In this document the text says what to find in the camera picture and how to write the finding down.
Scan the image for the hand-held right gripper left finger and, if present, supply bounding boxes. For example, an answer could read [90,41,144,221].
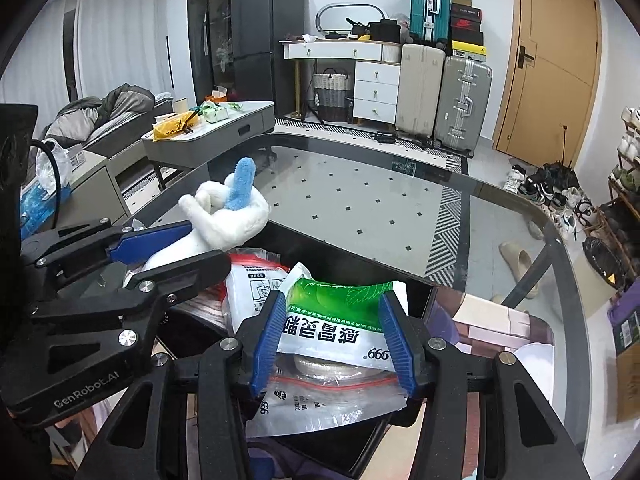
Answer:
[74,290,288,480]

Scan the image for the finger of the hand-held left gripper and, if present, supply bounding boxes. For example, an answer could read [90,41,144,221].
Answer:
[31,248,233,367]
[20,217,195,286]

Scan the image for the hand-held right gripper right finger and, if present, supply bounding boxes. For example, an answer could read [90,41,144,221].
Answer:
[378,290,592,480]

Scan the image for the white plush toy blue ear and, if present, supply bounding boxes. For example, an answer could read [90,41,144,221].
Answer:
[142,157,271,273]

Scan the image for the green white medicine packet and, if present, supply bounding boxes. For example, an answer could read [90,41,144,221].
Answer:
[276,261,408,373]

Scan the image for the black storage box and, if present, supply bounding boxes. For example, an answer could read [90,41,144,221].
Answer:
[165,247,441,478]

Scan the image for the person's left forearm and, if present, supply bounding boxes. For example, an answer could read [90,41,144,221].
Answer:
[0,420,76,480]

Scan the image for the white red-zip bag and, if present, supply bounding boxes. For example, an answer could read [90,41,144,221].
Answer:
[224,252,291,336]

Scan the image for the clear zip bag white filling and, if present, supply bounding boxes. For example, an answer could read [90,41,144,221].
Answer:
[245,370,416,438]

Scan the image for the grey side cabinet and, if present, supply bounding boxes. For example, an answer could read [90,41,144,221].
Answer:
[30,150,123,241]

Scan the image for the printed table mat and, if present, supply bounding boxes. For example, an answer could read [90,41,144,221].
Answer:
[150,287,557,480]

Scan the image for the patterned rug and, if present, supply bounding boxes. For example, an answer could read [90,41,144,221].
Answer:
[275,117,471,286]

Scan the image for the blue packet box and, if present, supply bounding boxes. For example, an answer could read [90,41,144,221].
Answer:
[20,185,73,223]

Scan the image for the yellow bag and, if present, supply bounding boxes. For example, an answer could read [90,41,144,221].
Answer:
[152,112,193,141]

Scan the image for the clear plastic bag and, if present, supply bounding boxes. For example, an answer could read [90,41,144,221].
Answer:
[35,139,73,193]

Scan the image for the beige slipper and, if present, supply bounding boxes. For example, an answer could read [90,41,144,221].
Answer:
[499,241,533,273]
[492,280,543,307]

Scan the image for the grey coffee table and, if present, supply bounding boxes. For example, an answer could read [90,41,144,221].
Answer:
[142,100,277,176]

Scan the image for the sofa with grey coat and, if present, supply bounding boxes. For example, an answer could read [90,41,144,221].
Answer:
[42,85,173,156]

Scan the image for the green packets on table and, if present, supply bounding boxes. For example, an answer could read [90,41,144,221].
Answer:
[192,101,246,123]

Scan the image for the white curtains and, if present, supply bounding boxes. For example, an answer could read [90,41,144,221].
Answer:
[0,0,176,126]

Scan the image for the pile of shoes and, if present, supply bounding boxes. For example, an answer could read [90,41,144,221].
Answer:
[502,162,596,241]

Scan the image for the black glass cabinet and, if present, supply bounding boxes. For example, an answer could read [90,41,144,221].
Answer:
[187,0,236,106]

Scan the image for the black refrigerator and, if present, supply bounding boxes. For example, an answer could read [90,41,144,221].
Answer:
[231,0,307,116]

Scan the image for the cardboard box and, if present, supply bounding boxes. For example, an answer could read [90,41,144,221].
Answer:
[615,340,640,423]

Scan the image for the woven basket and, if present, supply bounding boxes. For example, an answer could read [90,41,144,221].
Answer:
[312,67,353,122]

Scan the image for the silver suitcase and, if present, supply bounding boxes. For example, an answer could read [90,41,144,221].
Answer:
[434,55,493,158]

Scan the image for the shoe rack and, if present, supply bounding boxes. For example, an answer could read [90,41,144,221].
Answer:
[582,105,640,291]

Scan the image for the beige suitcase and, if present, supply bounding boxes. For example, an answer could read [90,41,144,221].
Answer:
[395,42,446,143]

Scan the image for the white dressing desk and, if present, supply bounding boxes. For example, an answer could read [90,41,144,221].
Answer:
[282,40,403,126]

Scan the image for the oval mirror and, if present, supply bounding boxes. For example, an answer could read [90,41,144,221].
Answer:
[315,4,386,36]

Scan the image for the wooden door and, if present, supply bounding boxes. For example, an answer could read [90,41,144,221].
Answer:
[492,0,601,166]

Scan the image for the stack of shoe boxes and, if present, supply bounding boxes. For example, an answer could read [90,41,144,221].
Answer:
[450,0,487,58]

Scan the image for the teal suitcase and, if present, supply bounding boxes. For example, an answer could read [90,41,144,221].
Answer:
[410,0,452,46]

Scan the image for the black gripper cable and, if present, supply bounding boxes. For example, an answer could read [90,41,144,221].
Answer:
[30,140,63,211]

